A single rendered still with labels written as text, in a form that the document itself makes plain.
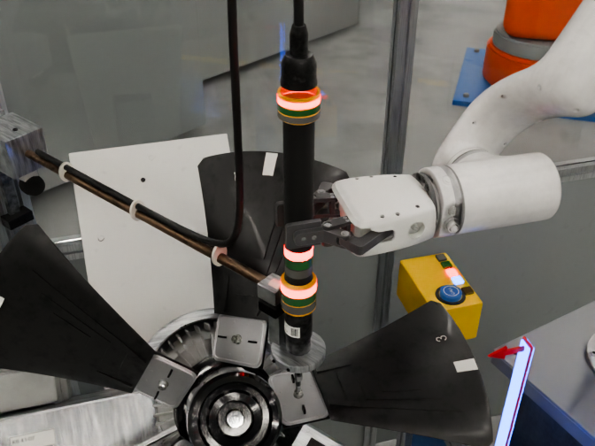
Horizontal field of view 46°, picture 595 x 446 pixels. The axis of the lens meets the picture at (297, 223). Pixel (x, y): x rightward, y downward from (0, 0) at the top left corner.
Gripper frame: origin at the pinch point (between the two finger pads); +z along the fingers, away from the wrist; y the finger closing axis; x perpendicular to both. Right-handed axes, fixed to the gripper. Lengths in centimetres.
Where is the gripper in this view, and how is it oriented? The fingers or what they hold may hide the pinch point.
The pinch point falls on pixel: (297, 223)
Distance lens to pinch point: 79.6
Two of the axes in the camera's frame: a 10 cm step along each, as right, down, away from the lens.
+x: 0.1, -8.2, -5.7
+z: -9.6, 1.5, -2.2
